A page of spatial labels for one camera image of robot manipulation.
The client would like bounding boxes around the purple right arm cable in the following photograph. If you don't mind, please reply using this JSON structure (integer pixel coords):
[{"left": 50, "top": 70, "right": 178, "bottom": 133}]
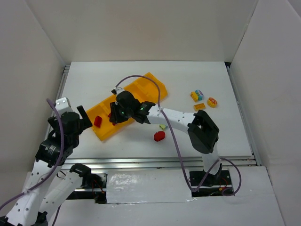
[{"left": 115, "top": 74, "right": 242, "bottom": 197}]

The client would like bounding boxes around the yellow orange oval lego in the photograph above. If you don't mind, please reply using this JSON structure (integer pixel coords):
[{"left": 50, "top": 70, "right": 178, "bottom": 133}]
[{"left": 207, "top": 97, "right": 218, "bottom": 108}]

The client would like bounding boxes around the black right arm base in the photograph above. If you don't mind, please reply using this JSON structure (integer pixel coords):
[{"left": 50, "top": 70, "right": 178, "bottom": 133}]
[{"left": 186, "top": 169, "right": 234, "bottom": 197}]

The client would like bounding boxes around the blue patterned oval lego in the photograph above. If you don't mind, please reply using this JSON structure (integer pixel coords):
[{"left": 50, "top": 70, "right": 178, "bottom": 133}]
[{"left": 195, "top": 89, "right": 204, "bottom": 101}]

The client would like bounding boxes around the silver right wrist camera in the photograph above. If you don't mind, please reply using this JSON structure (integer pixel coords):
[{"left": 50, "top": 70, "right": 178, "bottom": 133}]
[{"left": 111, "top": 87, "right": 124, "bottom": 95}]

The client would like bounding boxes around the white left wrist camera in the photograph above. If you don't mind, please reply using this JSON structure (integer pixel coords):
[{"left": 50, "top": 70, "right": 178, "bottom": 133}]
[{"left": 55, "top": 97, "right": 72, "bottom": 112}]

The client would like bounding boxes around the white foam panel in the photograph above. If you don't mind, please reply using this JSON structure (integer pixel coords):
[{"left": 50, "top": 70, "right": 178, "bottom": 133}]
[{"left": 106, "top": 169, "right": 192, "bottom": 204}]

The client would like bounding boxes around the red rectangular lego brick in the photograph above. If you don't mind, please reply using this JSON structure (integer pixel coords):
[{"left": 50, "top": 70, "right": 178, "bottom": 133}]
[{"left": 94, "top": 115, "right": 103, "bottom": 128}]

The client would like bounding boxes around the long red lego brick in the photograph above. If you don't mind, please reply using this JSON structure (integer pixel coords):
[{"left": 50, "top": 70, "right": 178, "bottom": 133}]
[{"left": 108, "top": 113, "right": 116, "bottom": 126}]

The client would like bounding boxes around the yellow four-compartment bin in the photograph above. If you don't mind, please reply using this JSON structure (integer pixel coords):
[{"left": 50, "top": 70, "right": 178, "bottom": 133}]
[{"left": 87, "top": 73, "right": 168, "bottom": 141}]

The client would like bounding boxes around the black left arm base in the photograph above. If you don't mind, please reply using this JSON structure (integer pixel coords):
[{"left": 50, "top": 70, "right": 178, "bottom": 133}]
[{"left": 56, "top": 163, "right": 107, "bottom": 204}]

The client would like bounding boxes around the light green lego brick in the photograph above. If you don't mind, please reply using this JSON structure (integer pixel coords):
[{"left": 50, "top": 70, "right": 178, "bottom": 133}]
[{"left": 159, "top": 124, "right": 167, "bottom": 130}]

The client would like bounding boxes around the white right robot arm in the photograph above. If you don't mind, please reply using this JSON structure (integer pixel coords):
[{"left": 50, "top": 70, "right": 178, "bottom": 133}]
[{"left": 110, "top": 88, "right": 221, "bottom": 175}]

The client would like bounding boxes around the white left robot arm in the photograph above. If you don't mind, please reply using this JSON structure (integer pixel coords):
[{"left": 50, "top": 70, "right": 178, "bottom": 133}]
[{"left": 0, "top": 97, "right": 92, "bottom": 226}]

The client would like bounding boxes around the red rounded lego piece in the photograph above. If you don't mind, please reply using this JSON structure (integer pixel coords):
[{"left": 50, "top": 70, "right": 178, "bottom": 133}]
[{"left": 154, "top": 131, "right": 166, "bottom": 142}]

